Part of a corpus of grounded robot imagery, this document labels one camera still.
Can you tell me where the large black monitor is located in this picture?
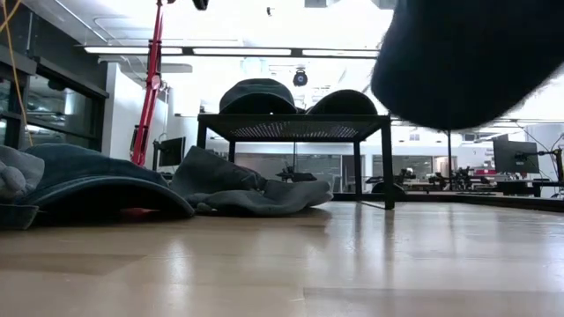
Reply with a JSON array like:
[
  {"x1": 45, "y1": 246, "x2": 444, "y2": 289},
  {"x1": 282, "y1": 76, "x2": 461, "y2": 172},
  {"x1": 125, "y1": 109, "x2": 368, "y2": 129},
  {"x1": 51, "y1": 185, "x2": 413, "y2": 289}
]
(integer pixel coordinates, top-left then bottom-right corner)
[{"x1": 492, "y1": 139, "x2": 541, "y2": 175}]

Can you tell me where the dark blue denim cap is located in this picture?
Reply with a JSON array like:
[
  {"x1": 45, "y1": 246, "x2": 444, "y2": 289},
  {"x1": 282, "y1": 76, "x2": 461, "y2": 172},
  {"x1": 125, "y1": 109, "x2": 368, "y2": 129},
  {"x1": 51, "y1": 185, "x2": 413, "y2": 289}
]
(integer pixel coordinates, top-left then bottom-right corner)
[{"x1": 17, "y1": 143, "x2": 196, "y2": 221}]

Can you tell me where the dark teal cap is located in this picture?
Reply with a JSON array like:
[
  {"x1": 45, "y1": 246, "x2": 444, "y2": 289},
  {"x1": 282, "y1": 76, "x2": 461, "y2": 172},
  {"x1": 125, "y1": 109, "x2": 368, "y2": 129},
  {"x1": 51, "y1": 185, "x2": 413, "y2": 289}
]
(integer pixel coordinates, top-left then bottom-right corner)
[{"x1": 219, "y1": 77, "x2": 305, "y2": 115}]

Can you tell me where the red desk lamp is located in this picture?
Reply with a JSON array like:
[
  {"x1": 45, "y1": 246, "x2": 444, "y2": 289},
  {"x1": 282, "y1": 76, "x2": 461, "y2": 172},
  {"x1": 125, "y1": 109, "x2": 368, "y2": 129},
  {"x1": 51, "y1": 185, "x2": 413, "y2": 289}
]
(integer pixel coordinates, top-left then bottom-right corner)
[{"x1": 119, "y1": 0, "x2": 171, "y2": 218}]

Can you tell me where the background workbench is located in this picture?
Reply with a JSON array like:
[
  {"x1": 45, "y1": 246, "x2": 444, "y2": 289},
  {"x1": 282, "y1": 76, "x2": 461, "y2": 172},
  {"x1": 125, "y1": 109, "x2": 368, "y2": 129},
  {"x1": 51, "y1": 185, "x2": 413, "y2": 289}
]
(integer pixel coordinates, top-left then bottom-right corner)
[{"x1": 365, "y1": 166, "x2": 564, "y2": 198}]

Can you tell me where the yellow extension cord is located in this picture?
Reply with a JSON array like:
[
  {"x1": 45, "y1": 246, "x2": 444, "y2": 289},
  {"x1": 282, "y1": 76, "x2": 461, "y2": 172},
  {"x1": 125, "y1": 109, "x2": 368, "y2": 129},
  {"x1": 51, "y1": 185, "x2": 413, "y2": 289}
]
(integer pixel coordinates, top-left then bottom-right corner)
[{"x1": 0, "y1": 0, "x2": 35, "y2": 147}]

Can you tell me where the black aluminium table frame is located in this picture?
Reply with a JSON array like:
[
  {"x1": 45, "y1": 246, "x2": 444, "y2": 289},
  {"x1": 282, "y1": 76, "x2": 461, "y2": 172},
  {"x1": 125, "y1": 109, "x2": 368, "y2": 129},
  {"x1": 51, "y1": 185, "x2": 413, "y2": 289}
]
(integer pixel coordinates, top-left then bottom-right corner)
[{"x1": 330, "y1": 189, "x2": 564, "y2": 213}]

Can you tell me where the black perforated metal rack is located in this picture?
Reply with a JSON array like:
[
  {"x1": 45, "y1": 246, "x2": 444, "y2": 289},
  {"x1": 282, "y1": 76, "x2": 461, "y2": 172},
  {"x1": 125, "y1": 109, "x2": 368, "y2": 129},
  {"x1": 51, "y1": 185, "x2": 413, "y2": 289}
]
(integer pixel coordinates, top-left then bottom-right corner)
[{"x1": 197, "y1": 113, "x2": 396, "y2": 210}]

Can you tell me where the small black monitor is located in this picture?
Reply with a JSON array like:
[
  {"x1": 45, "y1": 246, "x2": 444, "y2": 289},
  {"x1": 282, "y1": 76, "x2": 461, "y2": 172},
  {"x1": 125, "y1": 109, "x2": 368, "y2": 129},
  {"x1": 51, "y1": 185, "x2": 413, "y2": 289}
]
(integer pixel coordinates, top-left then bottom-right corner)
[{"x1": 157, "y1": 136, "x2": 187, "y2": 168}]

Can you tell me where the long ceiling light bar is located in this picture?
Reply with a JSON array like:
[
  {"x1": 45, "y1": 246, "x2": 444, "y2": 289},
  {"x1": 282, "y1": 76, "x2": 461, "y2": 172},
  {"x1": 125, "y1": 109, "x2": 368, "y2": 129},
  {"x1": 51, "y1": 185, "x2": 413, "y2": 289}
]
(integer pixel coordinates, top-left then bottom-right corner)
[{"x1": 83, "y1": 45, "x2": 381, "y2": 60}]

